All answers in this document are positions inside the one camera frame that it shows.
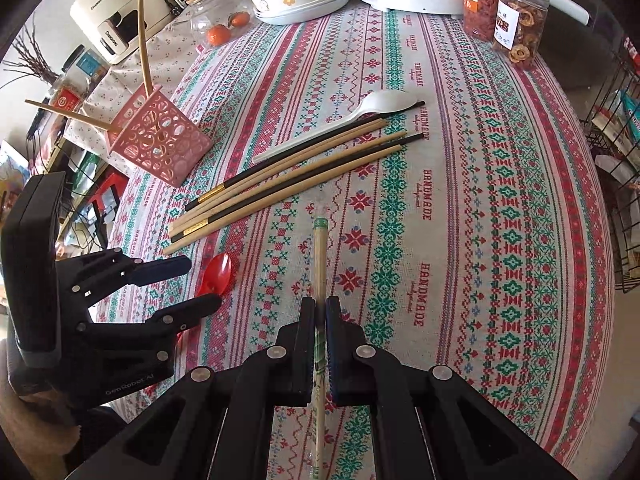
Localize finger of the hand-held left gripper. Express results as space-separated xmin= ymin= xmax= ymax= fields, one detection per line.
xmin=80 ymin=294 xmax=222 ymax=362
xmin=60 ymin=247 xmax=193 ymax=306

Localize pink perforated utensil holder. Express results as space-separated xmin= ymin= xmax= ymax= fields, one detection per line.
xmin=105 ymin=85 xmax=215 ymax=188

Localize white countertop appliance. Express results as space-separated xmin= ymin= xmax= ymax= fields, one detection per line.
xmin=69 ymin=0 xmax=173 ymax=65

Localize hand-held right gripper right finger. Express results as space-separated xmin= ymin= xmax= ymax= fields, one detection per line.
xmin=325 ymin=296 xmax=576 ymax=480

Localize jar of dried fruit slices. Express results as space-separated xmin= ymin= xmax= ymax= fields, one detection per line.
xmin=492 ymin=0 xmax=551 ymax=68

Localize person's left hand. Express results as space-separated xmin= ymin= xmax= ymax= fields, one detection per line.
xmin=0 ymin=387 xmax=81 ymax=463

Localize patterned red green tablecloth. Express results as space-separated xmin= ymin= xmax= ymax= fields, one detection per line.
xmin=107 ymin=2 xmax=616 ymax=480

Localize red stool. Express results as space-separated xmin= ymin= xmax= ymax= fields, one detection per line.
xmin=90 ymin=172 xmax=126 ymax=211

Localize bamboo chopstick with green tip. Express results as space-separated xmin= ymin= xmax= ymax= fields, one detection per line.
xmin=309 ymin=216 xmax=331 ymax=480

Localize small floral print cloth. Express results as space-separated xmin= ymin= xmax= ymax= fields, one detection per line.
xmin=62 ymin=7 xmax=236 ymax=151

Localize dried twigs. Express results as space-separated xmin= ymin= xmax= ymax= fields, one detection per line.
xmin=2 ymin=25 xmax=61 ymax=81

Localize clear glass jar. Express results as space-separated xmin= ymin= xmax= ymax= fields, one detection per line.
xmin=189 ymin=0 xmax=253 ymax=48

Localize white plastic spoon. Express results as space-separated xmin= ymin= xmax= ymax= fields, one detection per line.
xmin=251 ymin=90 xmax=420 ymax=165

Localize red labelled jar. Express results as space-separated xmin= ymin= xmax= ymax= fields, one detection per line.
xmin=50 ymin=77 xmax=93 ymax=116

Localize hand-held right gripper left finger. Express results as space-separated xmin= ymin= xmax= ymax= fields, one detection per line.
xmin=65 ymin=296 xmax=317 ymax=480

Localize teal white packet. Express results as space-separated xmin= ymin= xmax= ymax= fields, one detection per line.
xmin=617 ymin=90 xmax=640 ymax=141

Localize wooden chopstick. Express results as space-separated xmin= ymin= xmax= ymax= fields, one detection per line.
xmin=137 ymin=0 xmax=153 ymax=97
xmin=169 ymin=119 xmax=390 ymax=235
xmin=170 ymin=131 xmax=407 ymax=238
xmin=25 ymin=99 xmax=123 ymax=135
xmin=163 ymin=146 xmax=402 ymax=255

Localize jar of red goji berries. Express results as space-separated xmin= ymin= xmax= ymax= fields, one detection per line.
xmin=462 ymin=0 xmax=511 ymax=43

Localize black chopstick with gold band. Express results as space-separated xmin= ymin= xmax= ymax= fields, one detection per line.
xmin=172 ymin=133 xmax=424 ymax=241
xmin=185 ymin=101 xmax=426 ymax=212

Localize white plate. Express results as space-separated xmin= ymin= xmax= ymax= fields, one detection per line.
xmin=252 ymin=0 xmax=351 ymax=26

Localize red plastic spoon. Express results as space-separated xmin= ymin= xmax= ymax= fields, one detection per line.
xmin=175 ymin=254 xmax=233 ymax=343

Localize black wire rack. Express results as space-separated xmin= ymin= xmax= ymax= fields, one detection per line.
xmin=580 ymin=35 xmax=640 ymax=293

